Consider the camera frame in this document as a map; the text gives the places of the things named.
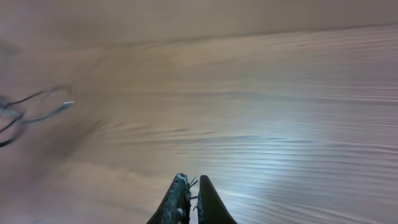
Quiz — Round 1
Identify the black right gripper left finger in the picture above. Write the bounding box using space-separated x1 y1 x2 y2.
147 173 190 224

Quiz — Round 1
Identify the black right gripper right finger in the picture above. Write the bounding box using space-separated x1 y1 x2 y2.
197 175 238 224

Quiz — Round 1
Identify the black usb cable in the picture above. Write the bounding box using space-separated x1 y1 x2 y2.
0 84 76 148

